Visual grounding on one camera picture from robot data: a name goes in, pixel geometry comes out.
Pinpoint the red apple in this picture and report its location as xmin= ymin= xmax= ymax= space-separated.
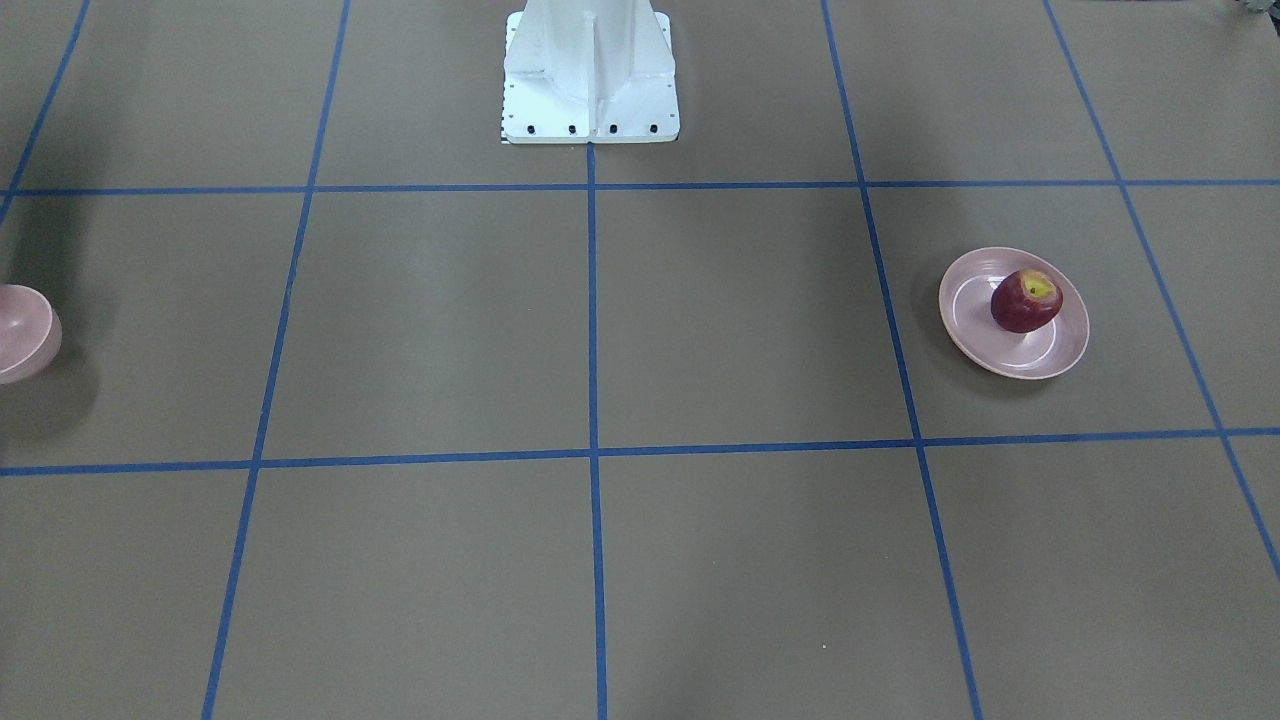
xmin=989 ymin=268 xmax=1064 ymax=334

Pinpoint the pink bowl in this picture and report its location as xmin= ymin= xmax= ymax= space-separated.
xmin=1 ymin=284 xmax=63 ymax=384

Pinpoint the pink plate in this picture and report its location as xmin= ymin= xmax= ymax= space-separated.
xmin=938 ymin=247 xmax=1091 ymax=380

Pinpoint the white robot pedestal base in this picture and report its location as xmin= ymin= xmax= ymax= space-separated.
xmin=500 ymin=1 xmax=681 ymax=145

